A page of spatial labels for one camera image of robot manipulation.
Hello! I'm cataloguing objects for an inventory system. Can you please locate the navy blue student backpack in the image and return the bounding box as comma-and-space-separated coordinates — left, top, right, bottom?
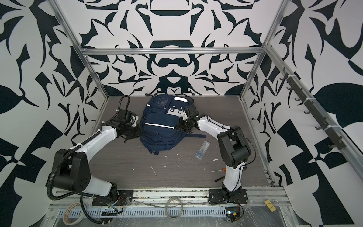
140, 94, 206, 155

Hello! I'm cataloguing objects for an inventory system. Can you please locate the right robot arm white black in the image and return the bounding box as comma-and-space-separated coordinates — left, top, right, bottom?
180, 105, 251, 194

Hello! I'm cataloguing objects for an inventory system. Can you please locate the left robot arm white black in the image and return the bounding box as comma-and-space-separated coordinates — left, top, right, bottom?
46, 109, 140, 201

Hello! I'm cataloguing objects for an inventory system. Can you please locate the clear plastic pencil case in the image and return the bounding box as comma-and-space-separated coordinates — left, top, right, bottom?
196, 141, 210, 159

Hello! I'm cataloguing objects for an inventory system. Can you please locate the roll of clear tape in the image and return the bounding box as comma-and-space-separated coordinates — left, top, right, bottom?
62, 202, 85, 226

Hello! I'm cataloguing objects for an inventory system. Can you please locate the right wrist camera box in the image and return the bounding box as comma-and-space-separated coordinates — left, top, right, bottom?
181, 111, 188, 121

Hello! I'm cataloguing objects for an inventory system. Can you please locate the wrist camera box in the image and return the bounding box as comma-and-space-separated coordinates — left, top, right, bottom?
181, 111, 188, 121
131, 115, 139, 127

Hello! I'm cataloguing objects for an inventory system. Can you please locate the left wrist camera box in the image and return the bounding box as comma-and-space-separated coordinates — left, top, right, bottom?
131, 115, 139, 127

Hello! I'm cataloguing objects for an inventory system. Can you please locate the orange handled screwdriver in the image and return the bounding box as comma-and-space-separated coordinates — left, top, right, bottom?
211, 168, 226, 173

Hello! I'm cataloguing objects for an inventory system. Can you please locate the black corrugated cable conduit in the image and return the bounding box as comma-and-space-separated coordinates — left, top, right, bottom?
46, 130, 100, 201

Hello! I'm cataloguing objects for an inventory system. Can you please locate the coiled grey cable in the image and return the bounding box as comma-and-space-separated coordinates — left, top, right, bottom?
164, 196, 184, 220

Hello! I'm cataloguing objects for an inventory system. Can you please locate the black wall hook rail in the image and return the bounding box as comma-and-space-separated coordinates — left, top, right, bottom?
281, 69, 347, 150

